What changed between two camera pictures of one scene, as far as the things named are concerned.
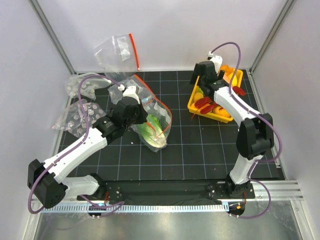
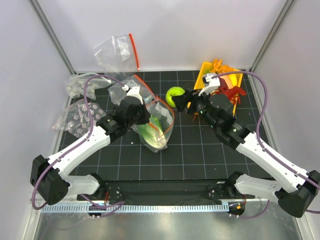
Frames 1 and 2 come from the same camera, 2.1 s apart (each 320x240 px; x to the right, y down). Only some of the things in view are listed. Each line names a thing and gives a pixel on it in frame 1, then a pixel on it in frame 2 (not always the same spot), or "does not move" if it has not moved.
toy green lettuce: x=152 y=131 does not move
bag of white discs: x=87 y=86 does not move
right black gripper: x=194 y=75 to x=191 y=96
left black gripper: x=143 y=115 does not move
